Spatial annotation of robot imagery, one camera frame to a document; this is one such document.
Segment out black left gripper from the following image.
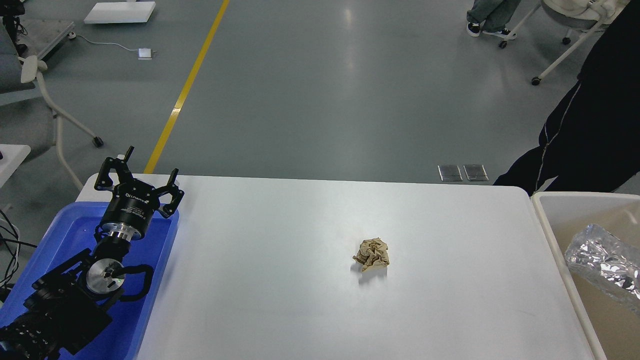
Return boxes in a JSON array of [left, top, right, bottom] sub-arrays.
[[94, 146, 185, 240]]

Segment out silver foil bag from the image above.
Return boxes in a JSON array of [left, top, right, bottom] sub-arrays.
[[563, 223, 640, 315]]

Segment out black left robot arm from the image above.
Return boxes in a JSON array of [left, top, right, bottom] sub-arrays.
[[1, 146, 185, 360]]

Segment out blue plastic bin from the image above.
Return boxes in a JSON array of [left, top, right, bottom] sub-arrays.
[[1, 202, 179, 360]]

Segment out grey office chair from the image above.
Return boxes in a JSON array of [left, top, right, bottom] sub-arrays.
[[0, 27, 104, 189]]

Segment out small white side table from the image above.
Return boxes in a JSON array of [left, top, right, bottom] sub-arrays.
[[0, 143, 31, 188]]

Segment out white flat board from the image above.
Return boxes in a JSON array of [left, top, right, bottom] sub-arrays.
[[83, 1, 156, 24]]

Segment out grey metal platform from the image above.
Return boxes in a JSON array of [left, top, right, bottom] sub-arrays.
[[17, 19, 75, 62]]

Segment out crumpled brown paper ball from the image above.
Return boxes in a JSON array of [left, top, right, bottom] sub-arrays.
[[352, 237, 390, 272]]

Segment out left metal floor plate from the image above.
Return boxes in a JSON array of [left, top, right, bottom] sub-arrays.
[[438, 164, 463, 182]]

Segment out metal floor plate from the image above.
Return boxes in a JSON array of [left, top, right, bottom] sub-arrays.
[[438, 164, 463, 182], [462, 164, 490, 182]]

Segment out right metal floor plate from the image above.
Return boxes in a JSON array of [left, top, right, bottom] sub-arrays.
[[462, 164, 490, 182]]

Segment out person in jeans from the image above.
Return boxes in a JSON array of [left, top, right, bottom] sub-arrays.
[[466, 0, 521, 39]]

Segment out person in black clothes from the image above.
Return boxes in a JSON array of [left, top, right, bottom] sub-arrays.
[[494, 0, 640, 196]]

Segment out white rolling chair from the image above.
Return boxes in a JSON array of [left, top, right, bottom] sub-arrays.
[[498, 0, 630, 85]]

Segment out white plastic bin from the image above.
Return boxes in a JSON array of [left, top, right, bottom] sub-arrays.
[[531, 191, 640, 360]]

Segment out white power adapter with cable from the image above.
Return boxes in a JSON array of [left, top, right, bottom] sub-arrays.
[[67, 32, 155, 60]]

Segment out black cables at left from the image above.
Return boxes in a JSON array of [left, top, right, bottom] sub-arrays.
[[0, 209, 38, 303]]

